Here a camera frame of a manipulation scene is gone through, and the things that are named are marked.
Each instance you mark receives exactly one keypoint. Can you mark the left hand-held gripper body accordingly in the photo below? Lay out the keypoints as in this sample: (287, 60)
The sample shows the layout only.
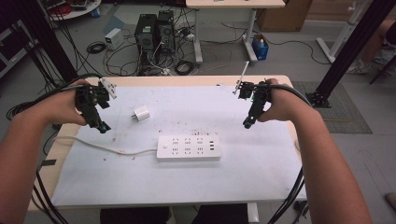
(90, 95)

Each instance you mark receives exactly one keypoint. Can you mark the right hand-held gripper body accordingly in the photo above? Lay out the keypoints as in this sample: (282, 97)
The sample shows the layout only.
(257, 91)

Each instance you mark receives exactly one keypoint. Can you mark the person's right hand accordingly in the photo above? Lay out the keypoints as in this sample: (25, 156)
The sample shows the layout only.
(283, 104)

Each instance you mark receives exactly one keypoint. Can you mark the person's left hand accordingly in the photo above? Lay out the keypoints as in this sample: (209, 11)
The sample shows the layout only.
(60, 104)

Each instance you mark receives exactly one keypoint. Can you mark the blue box with bottles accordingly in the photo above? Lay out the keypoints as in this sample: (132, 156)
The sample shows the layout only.
(261, 48)

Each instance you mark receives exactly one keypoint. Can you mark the white charger plug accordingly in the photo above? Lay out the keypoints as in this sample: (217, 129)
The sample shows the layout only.
(141, 113)

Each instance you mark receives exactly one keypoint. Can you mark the small white box device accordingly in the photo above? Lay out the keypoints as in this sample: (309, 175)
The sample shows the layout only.
(114, 38)

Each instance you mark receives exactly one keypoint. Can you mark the black tape strip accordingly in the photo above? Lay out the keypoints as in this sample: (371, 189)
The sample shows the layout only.
(48, 162)

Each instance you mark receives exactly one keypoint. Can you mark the black metal stand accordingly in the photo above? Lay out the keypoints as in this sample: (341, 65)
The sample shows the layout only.
(351, 49)
(46, 40)

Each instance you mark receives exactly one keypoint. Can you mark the white power strip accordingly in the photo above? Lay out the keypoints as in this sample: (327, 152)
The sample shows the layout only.
(188, 146)

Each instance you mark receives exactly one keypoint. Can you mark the black computer tower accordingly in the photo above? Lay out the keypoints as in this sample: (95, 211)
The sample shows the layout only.
(145, 40)
(166, 31)

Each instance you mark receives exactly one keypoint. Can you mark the brown cardboard box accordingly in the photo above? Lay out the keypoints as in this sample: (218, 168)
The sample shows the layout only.
(285, 15)

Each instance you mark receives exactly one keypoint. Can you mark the light wooden table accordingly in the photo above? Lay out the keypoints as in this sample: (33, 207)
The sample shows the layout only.
(174, 81)

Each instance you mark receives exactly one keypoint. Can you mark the round white table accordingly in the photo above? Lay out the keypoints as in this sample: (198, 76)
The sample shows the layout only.
(77, 9)

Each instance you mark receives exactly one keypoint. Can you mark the white-legged background desk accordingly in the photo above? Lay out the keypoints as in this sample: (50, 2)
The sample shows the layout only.
(233, 3)

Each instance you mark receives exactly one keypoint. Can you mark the white table mat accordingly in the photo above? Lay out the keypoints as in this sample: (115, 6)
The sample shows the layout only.
(186, 180)

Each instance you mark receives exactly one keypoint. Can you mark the grey floor mat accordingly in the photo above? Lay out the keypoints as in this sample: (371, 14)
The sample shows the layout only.
(345, 115)

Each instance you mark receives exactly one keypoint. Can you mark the white metal stand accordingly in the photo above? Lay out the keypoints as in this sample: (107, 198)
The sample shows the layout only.
(339, 37)

